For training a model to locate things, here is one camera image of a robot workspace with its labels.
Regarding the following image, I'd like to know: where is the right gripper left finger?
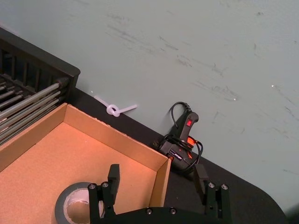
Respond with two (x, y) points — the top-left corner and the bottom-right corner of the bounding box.
(87, 164), (121, 224)

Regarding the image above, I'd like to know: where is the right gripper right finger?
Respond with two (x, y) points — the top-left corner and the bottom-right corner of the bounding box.
(193, 164), (232, 220)

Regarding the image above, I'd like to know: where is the silver tape roll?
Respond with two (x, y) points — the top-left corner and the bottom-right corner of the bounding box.
(55, 181), (105, 224)

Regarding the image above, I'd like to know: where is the black table cloth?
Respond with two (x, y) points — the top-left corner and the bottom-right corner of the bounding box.
(70, 87), (289, 224)

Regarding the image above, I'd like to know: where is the shallow brown cardboard tray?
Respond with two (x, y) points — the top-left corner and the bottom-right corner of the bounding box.
(0, 102), (172, 224)

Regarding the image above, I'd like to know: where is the white three-armed plastic piece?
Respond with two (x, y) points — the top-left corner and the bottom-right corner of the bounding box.
(93, 94), (139, 117)

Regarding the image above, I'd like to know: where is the black rack with steel bars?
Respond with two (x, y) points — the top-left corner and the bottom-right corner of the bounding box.
(0, 27), (81, 147)

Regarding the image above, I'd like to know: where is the black corded tool red switch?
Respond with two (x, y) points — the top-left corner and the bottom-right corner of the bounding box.
(153, 101), (204, 175)

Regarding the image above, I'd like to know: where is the pale wall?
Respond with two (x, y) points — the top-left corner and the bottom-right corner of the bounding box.
(0, 0), (299, 224)

